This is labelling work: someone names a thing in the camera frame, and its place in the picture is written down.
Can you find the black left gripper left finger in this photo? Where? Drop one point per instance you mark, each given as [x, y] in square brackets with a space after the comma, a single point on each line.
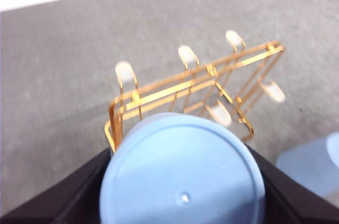
[76, 200]

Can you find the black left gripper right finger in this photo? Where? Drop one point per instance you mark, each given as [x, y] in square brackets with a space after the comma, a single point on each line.
[289, 201]

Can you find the light blue plastic cup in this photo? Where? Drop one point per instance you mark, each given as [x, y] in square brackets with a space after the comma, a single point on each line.
[183, 168]
[315, 163]

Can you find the gold wire cup rack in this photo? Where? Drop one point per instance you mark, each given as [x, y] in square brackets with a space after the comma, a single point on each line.
[220, 91]

